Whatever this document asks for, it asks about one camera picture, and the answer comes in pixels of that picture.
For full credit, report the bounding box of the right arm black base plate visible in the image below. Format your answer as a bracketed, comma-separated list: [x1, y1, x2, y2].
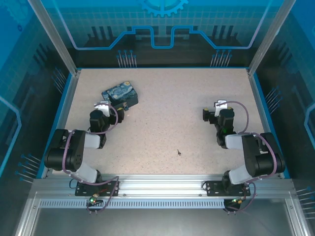
[204, 180, 252, 197]

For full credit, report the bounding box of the slotted grey cable duct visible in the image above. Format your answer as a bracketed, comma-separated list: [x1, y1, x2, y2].
[39, 200, 226, 209]

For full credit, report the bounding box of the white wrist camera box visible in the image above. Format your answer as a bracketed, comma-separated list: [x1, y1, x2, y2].
[213, 99, 229, 118]
[94, 100, 111, 117]

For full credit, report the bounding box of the aluminium mounting rail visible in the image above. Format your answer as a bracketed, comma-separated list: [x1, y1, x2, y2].
[31, 174, 295, 197]

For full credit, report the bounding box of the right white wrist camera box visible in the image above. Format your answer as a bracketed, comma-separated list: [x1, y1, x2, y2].
[213, 99, 229, 118]

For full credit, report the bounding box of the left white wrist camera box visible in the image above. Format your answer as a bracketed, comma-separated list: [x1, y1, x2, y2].
[94, 100, 111, 117]

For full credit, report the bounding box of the aluminium table side rail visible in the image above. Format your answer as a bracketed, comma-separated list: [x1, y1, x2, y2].
[45, 70, 81, 178]

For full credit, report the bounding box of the aluminium frame post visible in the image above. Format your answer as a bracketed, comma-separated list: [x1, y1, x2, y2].
[27, 0, 81, 76]
[247, 0, 297, 76]

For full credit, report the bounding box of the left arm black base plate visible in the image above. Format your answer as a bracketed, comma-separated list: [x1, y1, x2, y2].
[75, 180, 121, 197]

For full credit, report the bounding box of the blue table border strip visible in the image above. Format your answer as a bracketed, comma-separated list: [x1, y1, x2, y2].
[36, 73, 76, 179]
[253, 73, 292, 179]

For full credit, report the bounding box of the grey metal sheet panel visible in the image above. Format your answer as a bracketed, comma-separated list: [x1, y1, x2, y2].
[31, 208, 297, 236]

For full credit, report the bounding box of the aluminium frame strut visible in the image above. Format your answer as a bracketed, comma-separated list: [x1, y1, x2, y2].
[285, 198, 307, 236]
[14, 193, 37, 236]

